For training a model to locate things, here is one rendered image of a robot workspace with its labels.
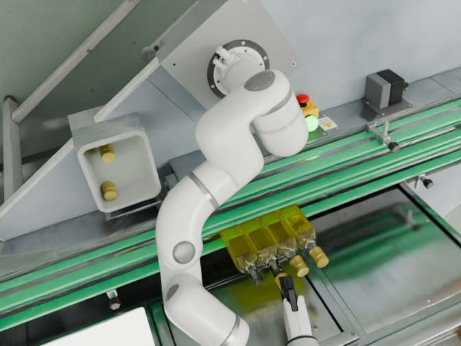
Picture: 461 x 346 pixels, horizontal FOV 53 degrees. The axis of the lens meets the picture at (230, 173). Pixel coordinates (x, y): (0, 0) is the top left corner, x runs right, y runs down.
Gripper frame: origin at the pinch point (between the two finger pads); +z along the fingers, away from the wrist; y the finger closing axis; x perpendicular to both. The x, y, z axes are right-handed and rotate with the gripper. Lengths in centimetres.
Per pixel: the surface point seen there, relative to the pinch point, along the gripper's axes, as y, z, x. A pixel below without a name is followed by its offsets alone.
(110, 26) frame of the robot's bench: 36, 91, 41
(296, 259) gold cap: 1.6, 6.9, -3.9
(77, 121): 34, 36, 46
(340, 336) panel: -11.8, -8.5, -11.5
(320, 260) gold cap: 1.8, 5.2, -9.9
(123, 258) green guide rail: 4.9, 14.0, 40.2
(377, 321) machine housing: -16.1, -3.9, -23.1
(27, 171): -14, 83, 88
